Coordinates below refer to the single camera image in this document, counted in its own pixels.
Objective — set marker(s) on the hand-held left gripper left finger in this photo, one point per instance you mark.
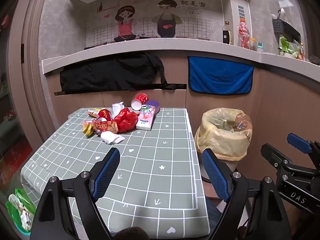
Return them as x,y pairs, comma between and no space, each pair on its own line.
107,170

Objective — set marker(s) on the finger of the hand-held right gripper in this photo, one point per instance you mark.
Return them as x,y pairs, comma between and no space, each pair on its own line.
275,155
298,141

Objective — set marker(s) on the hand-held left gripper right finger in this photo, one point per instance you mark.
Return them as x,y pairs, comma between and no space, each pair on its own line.
215,175

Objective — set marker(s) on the bin with yellow bag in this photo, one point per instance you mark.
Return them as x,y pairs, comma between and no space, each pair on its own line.
220,140

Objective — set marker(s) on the red drink can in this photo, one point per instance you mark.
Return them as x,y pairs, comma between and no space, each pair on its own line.
136,104
103,113

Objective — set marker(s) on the white tissue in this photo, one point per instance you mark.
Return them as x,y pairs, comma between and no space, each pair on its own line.
117,108
112,138

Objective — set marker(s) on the pink tissue packet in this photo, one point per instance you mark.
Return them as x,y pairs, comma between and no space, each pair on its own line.
145,120

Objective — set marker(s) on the purple fluffy pad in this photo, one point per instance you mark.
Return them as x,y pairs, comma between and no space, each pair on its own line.
153,103

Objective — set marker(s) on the white folded tissue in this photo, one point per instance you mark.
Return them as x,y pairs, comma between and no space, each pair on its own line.
112,138

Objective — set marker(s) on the person's leg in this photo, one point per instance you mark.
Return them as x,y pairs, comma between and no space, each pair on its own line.
215,215

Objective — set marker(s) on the grey-green checked tablecloth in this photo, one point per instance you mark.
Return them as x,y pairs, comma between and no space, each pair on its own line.
150,167

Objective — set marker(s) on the red and gold packet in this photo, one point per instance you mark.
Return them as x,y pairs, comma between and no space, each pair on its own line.
105,126

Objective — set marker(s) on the yellow snack wrapper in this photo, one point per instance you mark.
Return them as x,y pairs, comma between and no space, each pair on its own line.
87,128

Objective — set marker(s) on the red crumpled wrapper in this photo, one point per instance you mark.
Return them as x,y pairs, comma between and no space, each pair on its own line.
127,121

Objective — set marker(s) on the yellow and brown wrapper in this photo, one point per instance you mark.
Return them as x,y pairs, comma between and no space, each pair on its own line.
93,112

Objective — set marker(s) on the red paper cup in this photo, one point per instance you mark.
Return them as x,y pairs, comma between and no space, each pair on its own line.
143,97

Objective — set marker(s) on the dark scouring pad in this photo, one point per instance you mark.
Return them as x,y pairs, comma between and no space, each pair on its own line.
315,60

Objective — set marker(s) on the orange snack package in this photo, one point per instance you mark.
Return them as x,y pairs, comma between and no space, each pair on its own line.
301,52

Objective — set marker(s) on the blue towel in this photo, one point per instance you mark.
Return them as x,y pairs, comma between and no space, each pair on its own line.
220,77

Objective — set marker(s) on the green and white plastic bag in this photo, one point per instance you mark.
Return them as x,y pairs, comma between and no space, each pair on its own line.
287,46

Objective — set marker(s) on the red floor mat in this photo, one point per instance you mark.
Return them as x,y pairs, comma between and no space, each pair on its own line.
12,155

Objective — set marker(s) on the black cloth bag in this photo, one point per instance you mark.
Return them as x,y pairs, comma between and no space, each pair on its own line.
107,72

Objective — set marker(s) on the small yellow-capped jar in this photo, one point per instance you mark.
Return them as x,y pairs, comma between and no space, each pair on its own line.
253,42

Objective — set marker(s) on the black dish rack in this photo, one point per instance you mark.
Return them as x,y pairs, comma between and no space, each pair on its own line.
292,31

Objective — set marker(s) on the black utensil holder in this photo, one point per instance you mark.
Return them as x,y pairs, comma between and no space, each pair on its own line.
277,26

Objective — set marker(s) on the orange-capped plastic bottle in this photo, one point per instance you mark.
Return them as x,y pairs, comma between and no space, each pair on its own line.
243,33

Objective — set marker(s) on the dark sauce bottle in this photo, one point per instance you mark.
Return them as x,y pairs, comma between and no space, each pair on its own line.
227,36

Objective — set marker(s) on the white stone counter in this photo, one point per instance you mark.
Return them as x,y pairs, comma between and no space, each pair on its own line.
150,46

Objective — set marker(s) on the dark wall plate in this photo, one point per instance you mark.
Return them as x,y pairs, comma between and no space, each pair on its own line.
23,53

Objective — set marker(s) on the cartoon couple wall sticker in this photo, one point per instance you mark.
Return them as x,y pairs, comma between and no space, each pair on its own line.
125,17

